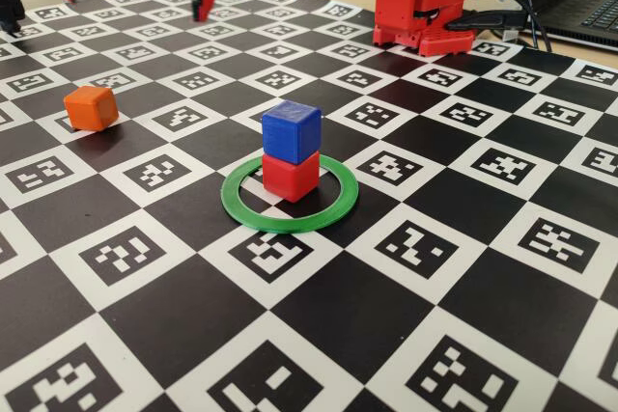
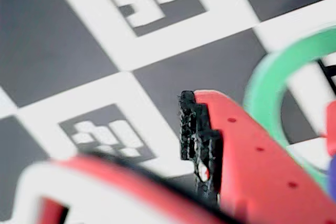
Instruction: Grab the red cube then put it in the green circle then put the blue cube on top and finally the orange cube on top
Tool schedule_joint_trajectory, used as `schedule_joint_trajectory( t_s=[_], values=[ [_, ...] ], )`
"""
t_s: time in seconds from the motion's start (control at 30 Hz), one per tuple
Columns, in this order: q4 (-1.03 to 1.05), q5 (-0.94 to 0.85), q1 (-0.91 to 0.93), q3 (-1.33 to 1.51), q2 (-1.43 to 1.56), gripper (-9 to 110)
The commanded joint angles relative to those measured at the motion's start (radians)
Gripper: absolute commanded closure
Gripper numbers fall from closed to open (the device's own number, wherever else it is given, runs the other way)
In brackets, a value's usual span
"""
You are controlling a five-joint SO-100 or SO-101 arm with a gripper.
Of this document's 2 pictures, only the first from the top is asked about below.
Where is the orange cube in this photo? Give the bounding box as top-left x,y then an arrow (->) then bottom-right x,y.
63,85 -> 120,132

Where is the blue cube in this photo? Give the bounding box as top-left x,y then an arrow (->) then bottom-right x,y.
261,99 -> 323,166

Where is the red cube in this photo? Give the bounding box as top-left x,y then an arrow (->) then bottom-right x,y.
261,150 -> 321,204

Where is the black stand clamp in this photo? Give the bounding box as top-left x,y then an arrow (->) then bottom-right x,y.
0,0 -> 26,38

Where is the black white marker checkerboard mat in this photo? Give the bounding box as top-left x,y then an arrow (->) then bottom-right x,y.
0,0 -> 618,412

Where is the green flat ring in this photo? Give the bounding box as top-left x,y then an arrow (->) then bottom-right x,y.
220,153 -> 361,234

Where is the thick black plug cable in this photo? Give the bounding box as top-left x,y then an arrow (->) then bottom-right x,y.
446,10 -> 527,33

